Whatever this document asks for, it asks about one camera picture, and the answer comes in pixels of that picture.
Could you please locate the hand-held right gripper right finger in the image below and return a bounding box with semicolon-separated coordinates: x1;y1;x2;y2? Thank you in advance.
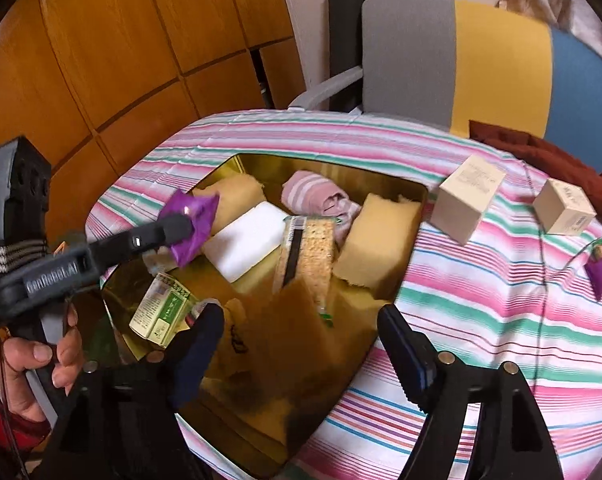
377;305;564;480

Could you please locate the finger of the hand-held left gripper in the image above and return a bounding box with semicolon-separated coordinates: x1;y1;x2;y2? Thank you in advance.
83;212;195;281

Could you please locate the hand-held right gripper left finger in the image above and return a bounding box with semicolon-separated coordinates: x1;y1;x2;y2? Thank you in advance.
36;299;227;480

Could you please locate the gold metal tin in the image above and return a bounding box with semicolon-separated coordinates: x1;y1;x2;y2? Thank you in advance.
101;152;429;480

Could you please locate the brown paper bag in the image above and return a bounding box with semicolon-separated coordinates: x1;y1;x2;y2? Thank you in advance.
226;277;354;386

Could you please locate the white foam block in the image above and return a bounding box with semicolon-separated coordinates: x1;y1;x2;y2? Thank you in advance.
202;201;289;283

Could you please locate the thick yellow sponge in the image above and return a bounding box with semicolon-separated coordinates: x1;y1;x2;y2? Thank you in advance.
333;194;424;288

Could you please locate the person's left hand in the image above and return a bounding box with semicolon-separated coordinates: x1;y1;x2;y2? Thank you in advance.
2;304;85;424

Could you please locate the small green carton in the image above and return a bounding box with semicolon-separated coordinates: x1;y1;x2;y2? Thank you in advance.
128;272;202;348

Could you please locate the striped pink green cloth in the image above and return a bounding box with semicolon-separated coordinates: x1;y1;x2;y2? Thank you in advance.
83;109;602;480

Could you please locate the pale yellow sponge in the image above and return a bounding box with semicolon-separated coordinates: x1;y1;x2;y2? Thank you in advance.
191;175;268;236

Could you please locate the clear wrapped cracker pack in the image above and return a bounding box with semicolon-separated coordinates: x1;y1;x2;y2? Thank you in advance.
272;215;338;328

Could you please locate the rolled pink striped sock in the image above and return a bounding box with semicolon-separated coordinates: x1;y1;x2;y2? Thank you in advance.
281;170;363;248

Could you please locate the large beige cardboard box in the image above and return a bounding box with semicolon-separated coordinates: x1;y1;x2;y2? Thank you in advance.
430;154;508;246

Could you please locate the wooden wardrobe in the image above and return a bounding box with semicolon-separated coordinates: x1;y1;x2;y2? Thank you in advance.
0;0;307;241

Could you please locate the small beige cardboard box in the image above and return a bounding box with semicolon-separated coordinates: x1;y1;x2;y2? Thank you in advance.
532;177;597;236

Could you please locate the red-brown blanket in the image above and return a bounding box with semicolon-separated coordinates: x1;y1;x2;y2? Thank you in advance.
468;120;602;233

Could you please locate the grey yellow blue chair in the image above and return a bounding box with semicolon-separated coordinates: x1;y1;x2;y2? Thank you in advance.
287;0;602;176

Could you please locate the printed beige curtain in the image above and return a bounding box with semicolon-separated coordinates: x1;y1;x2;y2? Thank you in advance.
496;0;602;61

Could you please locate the thin dark cable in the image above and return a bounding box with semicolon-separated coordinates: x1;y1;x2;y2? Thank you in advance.
524;160;602;391

